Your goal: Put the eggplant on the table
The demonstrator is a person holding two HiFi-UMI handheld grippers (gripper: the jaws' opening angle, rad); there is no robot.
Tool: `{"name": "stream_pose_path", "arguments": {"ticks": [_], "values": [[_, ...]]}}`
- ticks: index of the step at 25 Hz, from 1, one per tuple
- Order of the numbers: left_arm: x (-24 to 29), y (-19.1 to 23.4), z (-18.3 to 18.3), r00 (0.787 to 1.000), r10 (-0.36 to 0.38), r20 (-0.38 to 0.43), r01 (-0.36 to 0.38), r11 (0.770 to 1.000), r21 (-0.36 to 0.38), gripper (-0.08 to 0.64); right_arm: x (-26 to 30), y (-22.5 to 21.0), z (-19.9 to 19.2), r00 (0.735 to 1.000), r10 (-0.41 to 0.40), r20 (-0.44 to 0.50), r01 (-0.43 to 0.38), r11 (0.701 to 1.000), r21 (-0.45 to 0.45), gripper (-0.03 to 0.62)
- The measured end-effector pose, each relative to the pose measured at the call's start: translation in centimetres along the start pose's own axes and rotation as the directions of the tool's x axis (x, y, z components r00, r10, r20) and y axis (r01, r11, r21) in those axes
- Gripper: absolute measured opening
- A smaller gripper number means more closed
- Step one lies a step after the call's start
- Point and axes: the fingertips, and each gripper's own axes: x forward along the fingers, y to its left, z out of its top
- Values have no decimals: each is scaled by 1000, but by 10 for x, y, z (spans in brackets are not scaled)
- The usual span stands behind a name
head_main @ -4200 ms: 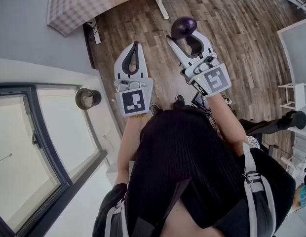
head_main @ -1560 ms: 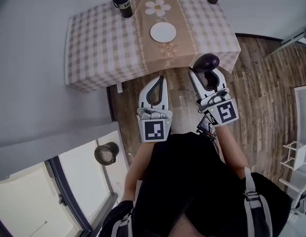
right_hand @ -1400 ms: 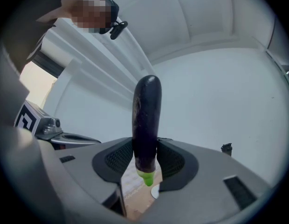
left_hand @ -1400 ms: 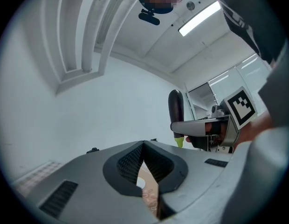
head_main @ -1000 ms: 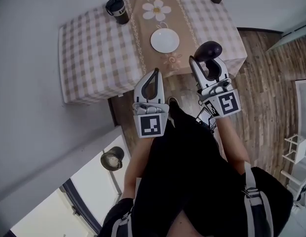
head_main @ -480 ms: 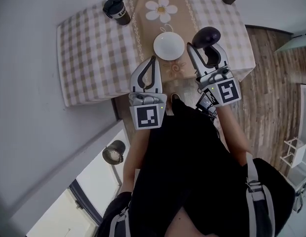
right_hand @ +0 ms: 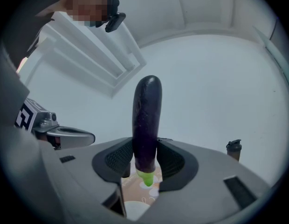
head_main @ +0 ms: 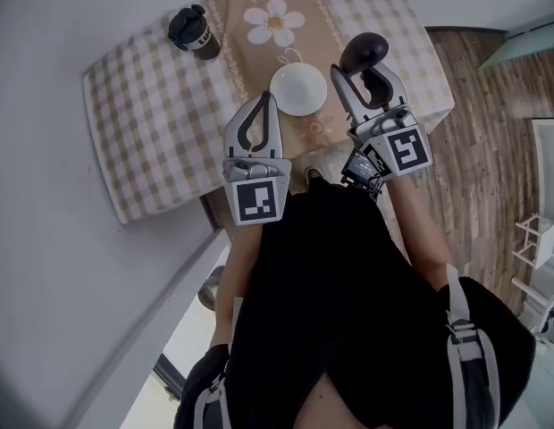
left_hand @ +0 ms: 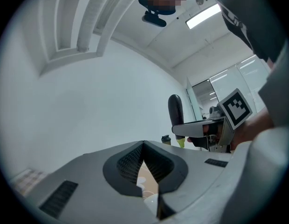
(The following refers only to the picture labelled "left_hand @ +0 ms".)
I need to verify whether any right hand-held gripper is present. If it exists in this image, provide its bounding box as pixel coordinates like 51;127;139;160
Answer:
171;88;254;154

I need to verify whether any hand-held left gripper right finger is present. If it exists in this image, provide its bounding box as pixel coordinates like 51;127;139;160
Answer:
143;140;234;222

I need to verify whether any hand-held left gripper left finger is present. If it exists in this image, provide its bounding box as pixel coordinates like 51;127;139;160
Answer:
25;140;159;224

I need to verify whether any dark purple round fruit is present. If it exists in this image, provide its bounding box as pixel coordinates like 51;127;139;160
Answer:
167;94;186;148

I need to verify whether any person's right forearm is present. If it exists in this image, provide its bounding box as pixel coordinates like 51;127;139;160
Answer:
230;106;275;152

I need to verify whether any person's right hand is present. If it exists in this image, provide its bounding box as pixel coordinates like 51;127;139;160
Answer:
186;124;210;143

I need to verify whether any brown tumbler with black lid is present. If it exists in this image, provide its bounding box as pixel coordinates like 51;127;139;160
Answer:
161;134;171;147

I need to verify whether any glass office partition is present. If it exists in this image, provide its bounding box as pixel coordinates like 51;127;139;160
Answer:
186;54;272;123

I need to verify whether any rectangular ceiling light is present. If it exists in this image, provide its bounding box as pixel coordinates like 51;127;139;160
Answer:
185;3;222;29

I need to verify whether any person's black top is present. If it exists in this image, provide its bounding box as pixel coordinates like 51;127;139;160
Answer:
205;0;289;64

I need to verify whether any black head-mounted camera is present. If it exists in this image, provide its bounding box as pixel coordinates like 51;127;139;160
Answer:
141;10;167;28

